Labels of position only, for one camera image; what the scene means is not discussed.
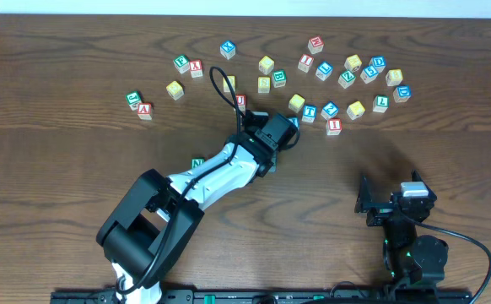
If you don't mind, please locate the blue P block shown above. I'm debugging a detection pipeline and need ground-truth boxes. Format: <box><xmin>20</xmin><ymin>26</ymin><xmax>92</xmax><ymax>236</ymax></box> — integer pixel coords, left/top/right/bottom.
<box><xmin>289</xmin><ymin>117</ymin><xmax>299</xmax><ymax>128</ymax></box>

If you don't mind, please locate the red U block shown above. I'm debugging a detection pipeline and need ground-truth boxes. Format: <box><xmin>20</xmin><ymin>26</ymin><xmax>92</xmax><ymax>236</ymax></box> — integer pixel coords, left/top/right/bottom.
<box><xmin>235</xmin><ymin>95</ymin><xmax>246</xmax><ymax>113</ymax></box>

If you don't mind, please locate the green N block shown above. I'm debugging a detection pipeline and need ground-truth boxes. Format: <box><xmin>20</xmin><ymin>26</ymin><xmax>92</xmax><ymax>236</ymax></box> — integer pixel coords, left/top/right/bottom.
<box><xmin>192</xmin><ymin>158</ymin><xmax>205</xmax><ymax>169</ymax></box>

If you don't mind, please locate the red i block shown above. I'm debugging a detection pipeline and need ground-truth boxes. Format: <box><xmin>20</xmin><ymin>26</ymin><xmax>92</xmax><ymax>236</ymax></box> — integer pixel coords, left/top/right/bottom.
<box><xmin>326</xmin><ymin>118</ymin><xmax>343</xmax><ymax>136</ymax></box>
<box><xmin>298</xmin><ymin>54</ymin><xmax>314</xmax><ymax>73</ymax></box>

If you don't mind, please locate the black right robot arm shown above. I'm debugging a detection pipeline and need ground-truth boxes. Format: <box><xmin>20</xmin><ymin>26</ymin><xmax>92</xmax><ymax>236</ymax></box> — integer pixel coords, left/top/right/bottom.
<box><xmin>354</xmin><ymin>171</ymin><xmax>448</xmax><ymax>294</ymax></box>

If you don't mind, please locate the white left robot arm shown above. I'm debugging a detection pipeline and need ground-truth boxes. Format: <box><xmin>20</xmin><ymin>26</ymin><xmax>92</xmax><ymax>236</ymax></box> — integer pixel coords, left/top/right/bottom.
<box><xmin>96</xmin><ymin>111</ymin><xmax>299</xmax><ymax>303</ymax></box>

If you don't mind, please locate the yellow block centre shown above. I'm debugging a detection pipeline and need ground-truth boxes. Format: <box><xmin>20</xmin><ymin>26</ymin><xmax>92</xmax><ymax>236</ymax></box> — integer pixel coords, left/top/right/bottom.
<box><xmin>289</xmin><ymin>94</ymin><xmax>305</xmax><ymax>113</ymax></box>

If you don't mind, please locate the blue T block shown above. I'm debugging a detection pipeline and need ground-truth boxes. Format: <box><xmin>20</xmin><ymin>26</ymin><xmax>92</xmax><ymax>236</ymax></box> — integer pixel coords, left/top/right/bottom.
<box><xmin>302</xmin><ymin>105</ymin><xmax>317</xmax><ymax>123</ymax></box>

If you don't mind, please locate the yellow block beside B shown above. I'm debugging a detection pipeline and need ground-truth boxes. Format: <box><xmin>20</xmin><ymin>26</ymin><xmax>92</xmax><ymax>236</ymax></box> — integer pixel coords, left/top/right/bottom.
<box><xmin>257</xmin><ymin>76</ymin><xmax>271</xmax><ymax>94</ymax></box>

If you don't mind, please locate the green B block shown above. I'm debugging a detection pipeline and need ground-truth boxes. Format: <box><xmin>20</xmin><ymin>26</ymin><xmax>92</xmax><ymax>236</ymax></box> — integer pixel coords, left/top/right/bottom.
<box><xmin>272</xmin><ymin>69</ymin><xmax>287</xmax><ymax>88</ymax></box>

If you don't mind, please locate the blue 2 block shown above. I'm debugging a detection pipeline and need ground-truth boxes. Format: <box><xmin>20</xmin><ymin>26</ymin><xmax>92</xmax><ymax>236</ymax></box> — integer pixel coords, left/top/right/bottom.
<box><xmin>321</xmin><ymin>101</ymin><xmax>339</xmax><ymax>120</ymax></box>

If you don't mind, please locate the green 7 block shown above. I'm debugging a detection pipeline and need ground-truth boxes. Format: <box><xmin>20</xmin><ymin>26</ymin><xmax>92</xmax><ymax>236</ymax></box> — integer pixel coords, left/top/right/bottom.
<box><xmin>372</xmin><ymin>95</ymin><xmax>390</xmax><ymax>113</ymax></box>

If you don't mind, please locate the yellow O block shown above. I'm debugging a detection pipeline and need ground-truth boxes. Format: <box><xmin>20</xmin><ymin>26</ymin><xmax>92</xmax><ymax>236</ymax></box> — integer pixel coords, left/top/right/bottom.
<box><xmin>223</xmin><ymin>75</ymin><xmax>236</xmax><ymax>93</ymax></box>

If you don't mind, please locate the blue D block front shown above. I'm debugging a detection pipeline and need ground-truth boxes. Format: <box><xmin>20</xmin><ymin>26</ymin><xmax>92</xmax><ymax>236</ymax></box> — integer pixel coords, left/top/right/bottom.
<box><xmin>393</xmin><ymin>85</ymin><xmax>412</xmax><ymax>103</ymax></box>

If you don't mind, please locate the blue d block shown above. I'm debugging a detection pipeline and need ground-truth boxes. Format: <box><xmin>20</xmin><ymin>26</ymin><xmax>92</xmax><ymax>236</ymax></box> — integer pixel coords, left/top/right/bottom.
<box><xmin>393</xmin><ymin>85</ymin><xmax>412</xmax><ymax>103</ymax></box>
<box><xmin>369</xmin><ymin>56</ymin><xmax>386</xmax><ymax>73</ymax></box>

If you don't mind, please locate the yellow pen picture block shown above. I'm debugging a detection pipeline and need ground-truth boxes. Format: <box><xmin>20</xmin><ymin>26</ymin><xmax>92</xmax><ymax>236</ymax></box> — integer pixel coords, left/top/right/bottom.
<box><xmin>346</xmin><ymin>100</ymin><xmax>365</xmax><ymax>120</ymax></box>

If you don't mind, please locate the yellow block rear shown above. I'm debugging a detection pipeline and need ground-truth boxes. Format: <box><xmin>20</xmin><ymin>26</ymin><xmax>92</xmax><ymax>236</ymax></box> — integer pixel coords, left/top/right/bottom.
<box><xmin>259</xmin><ymin>56</ymin><xmax>275</xmax><ymax>75</ymax></box>

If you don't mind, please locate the blue L block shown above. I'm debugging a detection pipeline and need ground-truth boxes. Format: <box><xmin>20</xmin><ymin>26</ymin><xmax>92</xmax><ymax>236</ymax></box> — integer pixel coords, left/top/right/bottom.
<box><xmin>316</xmin><ymin>61</ymin><xmax>333</xmax><ymax>81</ymax></box>

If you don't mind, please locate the yellow block right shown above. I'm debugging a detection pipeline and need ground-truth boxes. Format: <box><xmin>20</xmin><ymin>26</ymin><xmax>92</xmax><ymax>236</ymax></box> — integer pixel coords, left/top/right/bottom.
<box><xmin>386</xmin><ymin>69</ymin><xmax>403</xmax><ymax>87</ymax></box>

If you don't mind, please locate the yellow block far left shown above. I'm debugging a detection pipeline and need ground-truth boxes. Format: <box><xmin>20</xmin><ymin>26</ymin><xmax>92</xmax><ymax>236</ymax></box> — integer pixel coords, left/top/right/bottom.
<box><xmin>166</xmin><ymin>81</ymin><xmax>185</xmax><ymax>100</ymax></box>

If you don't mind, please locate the blue X block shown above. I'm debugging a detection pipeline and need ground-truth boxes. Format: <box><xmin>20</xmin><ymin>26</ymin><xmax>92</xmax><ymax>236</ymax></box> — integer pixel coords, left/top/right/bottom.
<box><xmin>219</xmin><ymin>41</ymin><xmax>236</xmax><ymax>60</ymax></box>

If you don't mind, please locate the red Y block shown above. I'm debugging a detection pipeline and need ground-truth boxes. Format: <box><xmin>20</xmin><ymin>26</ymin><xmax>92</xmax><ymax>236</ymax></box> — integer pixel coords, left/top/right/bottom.
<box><xmin>189</xmin><ymin>60</ymin><xmax>203</xmax><ymax>78</ymax></box>

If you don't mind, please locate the green Z block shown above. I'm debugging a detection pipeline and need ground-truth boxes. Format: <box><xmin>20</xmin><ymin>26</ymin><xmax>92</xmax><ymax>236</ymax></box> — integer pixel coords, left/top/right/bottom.
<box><xmin>338</xmin><ymin>70</ymin><xmax>356</xmax><ymax>89</ymax></box>

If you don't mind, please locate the blue 5 block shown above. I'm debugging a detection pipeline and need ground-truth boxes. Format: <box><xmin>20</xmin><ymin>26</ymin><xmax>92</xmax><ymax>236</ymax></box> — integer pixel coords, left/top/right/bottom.
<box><xmin>360</xmin><ymin>65</ymin><xmax>379</xmax><ymax>84</ymax></box>

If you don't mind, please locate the blue D block rear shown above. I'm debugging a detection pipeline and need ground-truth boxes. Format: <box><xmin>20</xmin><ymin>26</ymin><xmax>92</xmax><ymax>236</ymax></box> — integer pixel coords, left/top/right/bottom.
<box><xmin>369</xmin><ymin>56</ymin><xmax>386</xmax><ymax>73</ymax></box>

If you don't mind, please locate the red H block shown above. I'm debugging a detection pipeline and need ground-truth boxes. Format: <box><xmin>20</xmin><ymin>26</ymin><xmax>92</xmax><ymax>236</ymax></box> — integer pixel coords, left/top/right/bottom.
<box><xmin>308</xmin><ymin>35</ymin><xmax>324</xmax><ymax>55</ymax></box>

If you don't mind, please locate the green F block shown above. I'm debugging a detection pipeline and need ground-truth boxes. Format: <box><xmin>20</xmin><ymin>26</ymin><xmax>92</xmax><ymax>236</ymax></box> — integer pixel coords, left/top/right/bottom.
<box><xmin>173</xmin><ymin>54</ymin><xmax>190</xmax><ymax>74</ymax></box>

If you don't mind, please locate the yellow monkey picture block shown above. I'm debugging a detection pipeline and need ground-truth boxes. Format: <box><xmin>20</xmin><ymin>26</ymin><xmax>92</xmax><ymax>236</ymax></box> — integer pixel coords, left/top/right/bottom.
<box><xmin>344</xmin><ymin>54</ymin><xmax>362</xmax><ymax>73</ymax></box>

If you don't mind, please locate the red A block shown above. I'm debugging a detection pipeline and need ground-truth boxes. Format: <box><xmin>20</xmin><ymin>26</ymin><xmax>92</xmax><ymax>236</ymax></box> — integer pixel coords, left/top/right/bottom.
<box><xmin>137</xmin><ymin>103</ymin><xmax>153</xmax><ymax>121</ymax></box>

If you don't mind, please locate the green J block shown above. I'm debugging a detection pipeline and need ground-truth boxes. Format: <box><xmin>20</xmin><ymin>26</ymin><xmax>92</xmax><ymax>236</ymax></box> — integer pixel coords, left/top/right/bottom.
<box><xmin>126</xmin><ymin>90</ymin><xmax>143</xmax><ymax>111</ymax></box>

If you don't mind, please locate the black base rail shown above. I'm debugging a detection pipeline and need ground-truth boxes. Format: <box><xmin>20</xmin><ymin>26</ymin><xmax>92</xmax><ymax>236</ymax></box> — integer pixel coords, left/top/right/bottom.
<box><xmin>51</xmin><ymin>280</ymin><xmax>474</xmax><ymax>304</ymax></box>

